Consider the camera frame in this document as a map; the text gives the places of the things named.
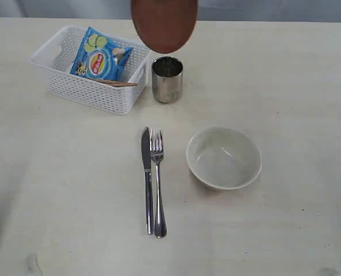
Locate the silver fork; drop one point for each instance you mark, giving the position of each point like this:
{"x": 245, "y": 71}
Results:
{"x": 157, "y": 155}

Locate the blue chips bag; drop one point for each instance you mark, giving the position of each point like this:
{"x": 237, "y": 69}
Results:
{"x": 100, "y": 57}

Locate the brown round plate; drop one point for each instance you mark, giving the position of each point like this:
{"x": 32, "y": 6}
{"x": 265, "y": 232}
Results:
{"x": 164, "y": 26}

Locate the silver table knife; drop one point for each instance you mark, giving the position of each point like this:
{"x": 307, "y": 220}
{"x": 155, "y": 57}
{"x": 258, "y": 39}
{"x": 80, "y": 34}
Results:
{"x": 146, "y": 158}

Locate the white ceramic bowl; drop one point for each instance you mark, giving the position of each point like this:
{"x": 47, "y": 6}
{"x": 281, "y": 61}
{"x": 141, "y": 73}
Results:
{"x": 223, "y": 159}

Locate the stainless steel cup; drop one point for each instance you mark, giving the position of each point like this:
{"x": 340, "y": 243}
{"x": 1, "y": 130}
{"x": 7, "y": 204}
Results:
{"x": 167, "y": 79}

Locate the white plastic woven basket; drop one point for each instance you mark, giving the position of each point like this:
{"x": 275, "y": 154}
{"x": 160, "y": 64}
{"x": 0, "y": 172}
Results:
{"x": 55, "y": 58}

